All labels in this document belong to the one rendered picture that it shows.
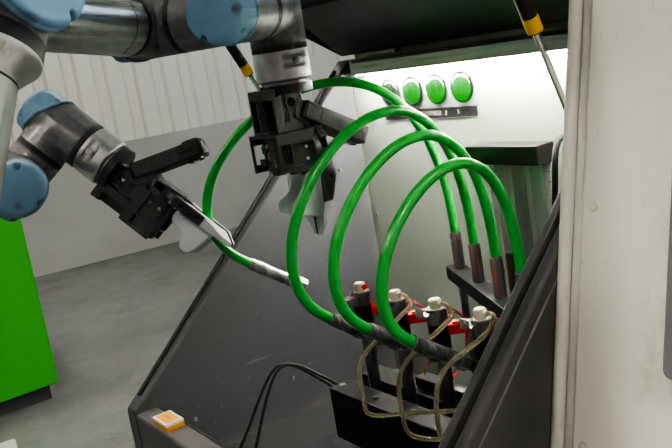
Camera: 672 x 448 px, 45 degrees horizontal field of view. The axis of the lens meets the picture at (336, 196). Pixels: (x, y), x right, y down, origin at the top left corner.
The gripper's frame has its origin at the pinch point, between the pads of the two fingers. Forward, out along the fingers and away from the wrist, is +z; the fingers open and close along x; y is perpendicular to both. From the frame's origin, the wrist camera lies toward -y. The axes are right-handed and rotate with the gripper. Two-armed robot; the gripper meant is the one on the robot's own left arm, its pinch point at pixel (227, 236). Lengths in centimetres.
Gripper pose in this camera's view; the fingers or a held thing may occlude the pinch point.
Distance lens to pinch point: 121.9
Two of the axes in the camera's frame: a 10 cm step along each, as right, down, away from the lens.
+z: 8.0, 6.0, -0.5
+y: -6.0, 8.0, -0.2
